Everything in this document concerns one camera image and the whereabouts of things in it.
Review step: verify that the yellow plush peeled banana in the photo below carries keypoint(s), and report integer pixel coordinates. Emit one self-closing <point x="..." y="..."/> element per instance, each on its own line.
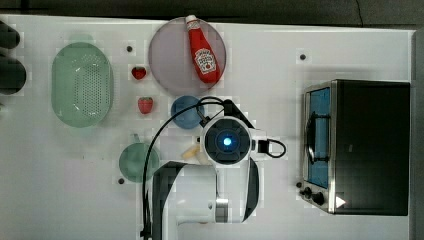
<point x="195" y="152"/>

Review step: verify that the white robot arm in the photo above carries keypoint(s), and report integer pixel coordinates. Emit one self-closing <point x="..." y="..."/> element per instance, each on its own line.
<point x="223" y="190"/>

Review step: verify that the black toaster oven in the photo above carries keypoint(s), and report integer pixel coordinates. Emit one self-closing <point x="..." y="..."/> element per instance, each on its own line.
<point x="367" y="139"/>

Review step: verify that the small blue bowl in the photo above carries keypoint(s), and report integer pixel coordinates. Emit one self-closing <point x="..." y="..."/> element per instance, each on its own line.
<point x="188" y="119"/>

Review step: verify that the red ketchup bottle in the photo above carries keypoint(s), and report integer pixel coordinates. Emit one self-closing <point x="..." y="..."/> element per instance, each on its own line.
<point x="202" y="54"/>

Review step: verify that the lower plush strawberry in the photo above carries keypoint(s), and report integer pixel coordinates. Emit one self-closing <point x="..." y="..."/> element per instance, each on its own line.
<point x="145" y="105"/>

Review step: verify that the plush strawberry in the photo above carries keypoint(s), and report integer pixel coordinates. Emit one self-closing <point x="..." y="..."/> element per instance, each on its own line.
<point x="145" y="105"/>
<point x="138" y="72"/>

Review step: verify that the pale pink round plate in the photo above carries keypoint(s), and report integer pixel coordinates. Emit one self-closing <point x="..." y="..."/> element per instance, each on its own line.
<point x="170" y="60"/>

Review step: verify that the upper plush strawberry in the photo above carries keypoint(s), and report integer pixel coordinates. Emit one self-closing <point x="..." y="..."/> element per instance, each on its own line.
<point x="138" y="72"/>

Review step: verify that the green mug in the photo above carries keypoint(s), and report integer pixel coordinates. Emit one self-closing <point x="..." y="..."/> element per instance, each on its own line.
<point x="132" y="161"/>

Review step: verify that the green perforated colander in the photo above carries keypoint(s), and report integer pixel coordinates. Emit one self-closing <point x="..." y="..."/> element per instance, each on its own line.
<point x="82" y="83"/>

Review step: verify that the black oven door handle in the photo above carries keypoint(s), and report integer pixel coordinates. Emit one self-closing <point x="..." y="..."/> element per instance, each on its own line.
<point x="311" y="138"/>

